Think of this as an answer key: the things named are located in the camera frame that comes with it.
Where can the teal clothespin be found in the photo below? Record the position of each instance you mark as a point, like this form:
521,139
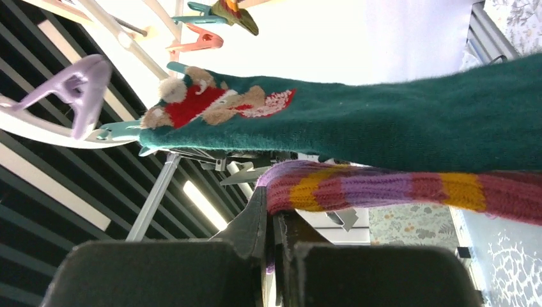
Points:
120,131

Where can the purple clothespin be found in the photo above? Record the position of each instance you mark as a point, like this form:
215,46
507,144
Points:
81,86

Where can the pink clothespin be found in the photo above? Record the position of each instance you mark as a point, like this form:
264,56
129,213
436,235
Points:
205,40

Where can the dark green sock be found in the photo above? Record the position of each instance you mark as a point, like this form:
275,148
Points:
486,118

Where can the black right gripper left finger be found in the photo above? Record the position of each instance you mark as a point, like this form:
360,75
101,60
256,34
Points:
226,270

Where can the olive orange sock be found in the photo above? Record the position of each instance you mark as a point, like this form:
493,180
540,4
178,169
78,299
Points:
230,10

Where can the white plastic clip hanger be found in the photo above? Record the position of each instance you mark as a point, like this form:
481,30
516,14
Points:
29,126

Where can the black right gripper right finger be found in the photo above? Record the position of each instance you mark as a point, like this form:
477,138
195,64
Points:
313,272

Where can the purple yellow striped sock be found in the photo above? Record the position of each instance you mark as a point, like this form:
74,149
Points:
320,187

